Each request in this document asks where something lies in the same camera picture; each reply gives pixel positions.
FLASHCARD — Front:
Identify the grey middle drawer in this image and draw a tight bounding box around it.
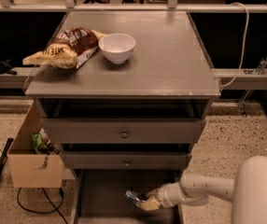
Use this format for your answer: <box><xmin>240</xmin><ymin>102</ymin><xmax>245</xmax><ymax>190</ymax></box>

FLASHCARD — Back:
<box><xmin>61</xmin><ymin>151</ymin><xmax>191</xmax><ymax>170</ymax></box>

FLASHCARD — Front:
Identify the black floor cable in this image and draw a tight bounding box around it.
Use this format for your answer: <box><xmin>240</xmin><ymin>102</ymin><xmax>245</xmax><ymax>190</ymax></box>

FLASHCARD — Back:
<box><xmin>0</xmin><ymin>132</ymin><xmax>69</xmax><ymax>224</ymax></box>

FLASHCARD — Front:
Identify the green snack packet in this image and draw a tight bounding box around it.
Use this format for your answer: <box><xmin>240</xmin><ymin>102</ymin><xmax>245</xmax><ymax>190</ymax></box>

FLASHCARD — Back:
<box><xmin>30</xmin><ymin>133</ymin><xmax>44</xmax><ymax>153</ymax></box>

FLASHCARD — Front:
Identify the blue silver redbull can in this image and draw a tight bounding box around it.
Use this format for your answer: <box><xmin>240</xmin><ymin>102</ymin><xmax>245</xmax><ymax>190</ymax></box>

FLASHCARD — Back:
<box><xmin>125</xmin><ymin>189</ymin><xmax>147</xmax><ymax>206</ymax></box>

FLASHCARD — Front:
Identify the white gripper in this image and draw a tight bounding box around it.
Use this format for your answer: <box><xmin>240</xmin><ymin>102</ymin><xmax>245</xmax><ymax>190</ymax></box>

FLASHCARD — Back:
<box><xmin>137</xmin><ymin>183</ymin><xmax>181</xmax><ymax>211</ymax></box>

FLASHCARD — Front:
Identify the grey top drawer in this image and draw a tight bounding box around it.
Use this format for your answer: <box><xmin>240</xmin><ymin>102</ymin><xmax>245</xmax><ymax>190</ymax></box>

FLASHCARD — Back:
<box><xmin>41</xmin><ymin>119</ymin><xmax>205</xmax><ymax>144</ymax></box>

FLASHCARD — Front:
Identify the grey drawer cabinet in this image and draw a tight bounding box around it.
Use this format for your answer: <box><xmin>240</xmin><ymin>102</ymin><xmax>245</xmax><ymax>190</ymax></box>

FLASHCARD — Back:
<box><xmin>23</xmin><ymin>10</ymin><xmax>221</xmax><ymax>173</ymax></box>

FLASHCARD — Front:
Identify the cardboard box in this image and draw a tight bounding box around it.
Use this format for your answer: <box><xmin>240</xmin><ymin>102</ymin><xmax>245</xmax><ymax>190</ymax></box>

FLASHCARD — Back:
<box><xmin>7</xmin><ymin>104</ymin><xmax>63</xmax><ymax>188</ymax></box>

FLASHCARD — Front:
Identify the white hanging cable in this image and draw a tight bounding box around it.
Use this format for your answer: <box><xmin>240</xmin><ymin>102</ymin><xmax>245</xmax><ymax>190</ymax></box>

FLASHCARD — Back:
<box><xmin>217</xmin><ymin>2</ymin><xmax>250</xmax><ymax>90</ymax></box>

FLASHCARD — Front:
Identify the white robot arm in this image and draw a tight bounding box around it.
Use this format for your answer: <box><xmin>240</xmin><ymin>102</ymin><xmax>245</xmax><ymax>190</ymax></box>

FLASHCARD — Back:
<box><xmin>137</xmin><ymin>156</ymin><xmax>267</xmax><ymax>224</ymax></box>

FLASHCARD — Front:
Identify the white ceramic bowl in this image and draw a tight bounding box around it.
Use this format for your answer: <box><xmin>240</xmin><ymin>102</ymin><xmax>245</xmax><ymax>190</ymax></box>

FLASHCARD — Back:
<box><xmin>98</xmin><ymin>34</ymin><xmax>135</xmax><ymax>64</ymax></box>

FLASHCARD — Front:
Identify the open grey bottom drawer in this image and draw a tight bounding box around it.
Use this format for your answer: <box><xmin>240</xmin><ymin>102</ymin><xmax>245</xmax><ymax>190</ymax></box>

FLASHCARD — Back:
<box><xmin>68</xmin><ymin>170</ymin><xmax>183</xmax><ymax>224</ymax></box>

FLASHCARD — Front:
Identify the brown yellow chip bag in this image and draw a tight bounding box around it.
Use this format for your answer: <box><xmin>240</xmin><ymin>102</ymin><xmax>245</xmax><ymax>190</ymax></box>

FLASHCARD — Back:
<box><xmin>22</xmin><ymin>27</ymin><xmax>105</xmax><ymax>70</ymax></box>

